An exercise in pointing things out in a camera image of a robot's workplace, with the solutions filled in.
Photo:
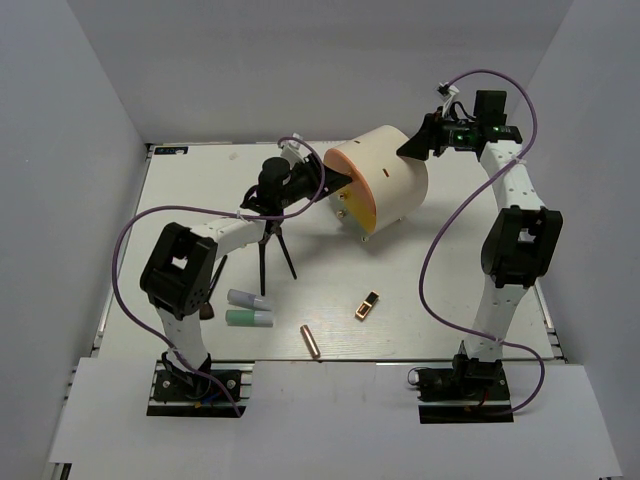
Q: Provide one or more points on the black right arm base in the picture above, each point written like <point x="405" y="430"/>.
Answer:
<point x="467" y="392"/>

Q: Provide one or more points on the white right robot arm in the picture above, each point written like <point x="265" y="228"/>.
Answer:
<point x="520" y="244"/>

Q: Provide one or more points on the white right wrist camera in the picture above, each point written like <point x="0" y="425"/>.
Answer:
<point x="447" y="92"/>

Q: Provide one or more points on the black gold square lipstick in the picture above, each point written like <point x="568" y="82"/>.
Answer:
<point x="367" y="305"/>

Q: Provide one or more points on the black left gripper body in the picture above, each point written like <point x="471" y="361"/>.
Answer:
<point x="303" y="183"/>

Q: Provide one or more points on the green white cosmetic tube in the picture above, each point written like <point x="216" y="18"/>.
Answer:
<point x="249" y="318"/>

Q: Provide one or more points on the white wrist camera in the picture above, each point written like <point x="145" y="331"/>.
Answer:
<point x="447" y="92"/>
<point x="290" y="148"/>

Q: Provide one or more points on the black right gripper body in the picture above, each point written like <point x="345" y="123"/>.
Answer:
<point x="453" y="134"/>

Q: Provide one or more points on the black makeup brush wide head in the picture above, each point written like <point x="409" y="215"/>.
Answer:
<point x="262" y="257"/>

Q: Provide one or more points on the lilac white cosmetic tube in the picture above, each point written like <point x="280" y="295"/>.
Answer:
<point x="248" y="300"/>

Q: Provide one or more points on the yellow organizer drawer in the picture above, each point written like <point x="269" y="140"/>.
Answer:
<point x="362" y="215"/>

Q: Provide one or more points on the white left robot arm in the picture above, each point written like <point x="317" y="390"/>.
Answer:
<point x="177" y="275"/>

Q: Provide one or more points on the rose gold lipstick tube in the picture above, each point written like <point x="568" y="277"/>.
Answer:
<point x="310" y="342"/>

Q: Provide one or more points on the black fan makeup brush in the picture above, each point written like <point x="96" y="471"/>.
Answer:
<point x="206" y="311"/>

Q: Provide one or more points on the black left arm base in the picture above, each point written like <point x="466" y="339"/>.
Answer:
<point x="171" y="397"/>

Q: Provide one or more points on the cream round drawer organizer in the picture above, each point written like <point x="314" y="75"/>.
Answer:
<point x="399" y="186"/>

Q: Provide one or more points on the black makeup brush slim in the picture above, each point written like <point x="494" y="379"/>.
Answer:
<point x="280" y="237"/>

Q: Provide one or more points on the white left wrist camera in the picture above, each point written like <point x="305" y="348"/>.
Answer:
<point x="290" y="148"/>

